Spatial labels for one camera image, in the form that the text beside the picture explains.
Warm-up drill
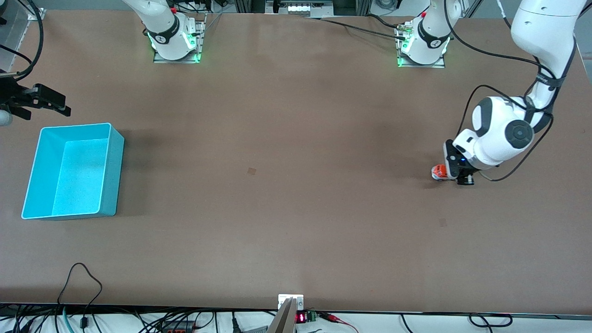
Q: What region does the blue plastic box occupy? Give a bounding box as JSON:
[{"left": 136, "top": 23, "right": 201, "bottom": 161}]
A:
[{"left": 21, "top": 122, "right": 125, "bottom": 220}]

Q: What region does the black power strip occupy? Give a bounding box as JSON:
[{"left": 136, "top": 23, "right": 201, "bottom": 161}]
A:
[{"left": 160, "top": 319, "right": 198, "bottom": 333}]

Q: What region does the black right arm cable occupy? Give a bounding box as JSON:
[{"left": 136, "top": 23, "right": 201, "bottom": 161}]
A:
[{"left": 0, "top": 0, "right": 45, "bottom": 82}]

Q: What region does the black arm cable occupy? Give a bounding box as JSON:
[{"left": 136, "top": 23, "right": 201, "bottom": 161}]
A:
[
  {"left": 446, "top": 18, "right": 579, "bottom": 182},
  {"left": 0, "top": 0, "right": 45, "bottom": 82}
]

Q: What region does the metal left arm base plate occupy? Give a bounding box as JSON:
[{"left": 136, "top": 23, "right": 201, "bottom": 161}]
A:
[{"left": 396, "top": 22, "right": 446, "bottom": 69}]

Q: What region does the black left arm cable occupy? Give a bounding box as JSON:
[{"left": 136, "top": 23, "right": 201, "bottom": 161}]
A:
[{"left": 446, "top": 18, "right": 579, "bottom": 182}]

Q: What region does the black coiled floor cable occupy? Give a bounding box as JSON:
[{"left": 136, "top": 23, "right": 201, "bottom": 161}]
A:
[{"left": 469, "top": 313, "right": 514, "bottom": 328}]

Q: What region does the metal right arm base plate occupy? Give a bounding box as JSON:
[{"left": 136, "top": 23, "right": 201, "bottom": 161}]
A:
[{"left": 153, "top": 13, "right": 207, "bottom": 64}]

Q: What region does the black looped table cable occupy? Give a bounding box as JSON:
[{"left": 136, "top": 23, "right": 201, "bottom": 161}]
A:
[{"left": 57, "top": 262, "right": 103, "bottom": 330}]

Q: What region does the short black base cable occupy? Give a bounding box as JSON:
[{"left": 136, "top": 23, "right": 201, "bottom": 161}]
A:
[{"left": 364, "top": 13, "right": 402, "bottom": 30}]

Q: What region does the long black base cable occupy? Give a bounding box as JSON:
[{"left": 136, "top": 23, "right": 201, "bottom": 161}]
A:
[{"left": 305, "top": 17, "right": 407, "bottom": 41}]

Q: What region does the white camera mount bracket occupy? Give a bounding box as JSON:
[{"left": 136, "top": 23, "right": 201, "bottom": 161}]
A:
[{"left": 278, "top": 294, "right": 305, "bottom": 311}]

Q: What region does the aluminium frame rack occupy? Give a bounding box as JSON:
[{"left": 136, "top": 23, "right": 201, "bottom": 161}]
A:
[{"left": 234, "top": 0, "right": 373, "bottom": 16}]

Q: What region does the grey camera mount bar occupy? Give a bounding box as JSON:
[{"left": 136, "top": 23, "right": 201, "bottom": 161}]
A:
[{"left": 267, "top": 298, "right": 297, "bottom": 333}]

